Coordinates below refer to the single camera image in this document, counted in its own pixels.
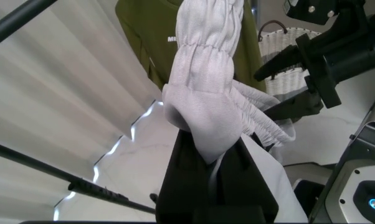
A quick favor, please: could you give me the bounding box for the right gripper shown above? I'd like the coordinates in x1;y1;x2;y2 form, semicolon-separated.
253;26;375;123

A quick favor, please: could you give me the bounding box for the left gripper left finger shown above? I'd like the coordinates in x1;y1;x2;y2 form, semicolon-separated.
155;129;212;222

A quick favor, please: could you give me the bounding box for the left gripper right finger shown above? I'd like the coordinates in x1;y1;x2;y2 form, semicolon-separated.
211;138;279;222

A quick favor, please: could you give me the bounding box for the pale grey garment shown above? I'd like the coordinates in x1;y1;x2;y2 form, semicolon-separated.
161;0;308;222

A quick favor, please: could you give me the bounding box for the green printed shirt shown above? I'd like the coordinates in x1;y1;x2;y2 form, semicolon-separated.
115;0;266;93

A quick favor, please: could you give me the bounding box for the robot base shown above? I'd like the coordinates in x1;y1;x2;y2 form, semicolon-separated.
283;80;375;222

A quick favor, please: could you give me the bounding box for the white laundry basket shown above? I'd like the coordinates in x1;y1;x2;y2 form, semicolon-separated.
257;20;322;102

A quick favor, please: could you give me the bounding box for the black clothes rack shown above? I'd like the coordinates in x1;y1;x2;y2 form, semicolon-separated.
0;0;159;215

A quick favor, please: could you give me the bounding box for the white curtain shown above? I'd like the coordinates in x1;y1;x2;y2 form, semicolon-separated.
0;0;163;220

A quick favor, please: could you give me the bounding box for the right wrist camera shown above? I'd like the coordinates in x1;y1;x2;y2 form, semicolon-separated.
282;0;374;41

